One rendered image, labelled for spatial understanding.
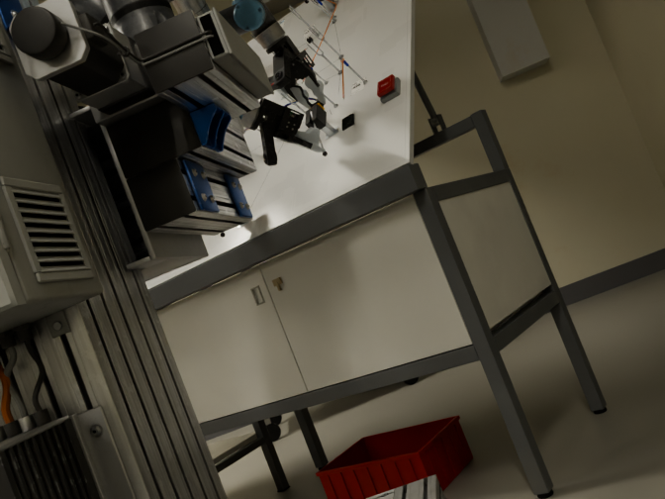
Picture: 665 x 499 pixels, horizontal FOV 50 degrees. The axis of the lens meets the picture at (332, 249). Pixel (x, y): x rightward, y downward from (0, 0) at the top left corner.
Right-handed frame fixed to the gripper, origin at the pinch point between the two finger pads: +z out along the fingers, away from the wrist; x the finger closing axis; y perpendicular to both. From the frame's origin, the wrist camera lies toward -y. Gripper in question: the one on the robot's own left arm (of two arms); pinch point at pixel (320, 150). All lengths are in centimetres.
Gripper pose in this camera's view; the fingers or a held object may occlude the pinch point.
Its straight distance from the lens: 193.7
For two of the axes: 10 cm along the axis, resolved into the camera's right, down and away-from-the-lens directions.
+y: 3.6, -9.3, -0.7
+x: -3.3, -1.9, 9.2
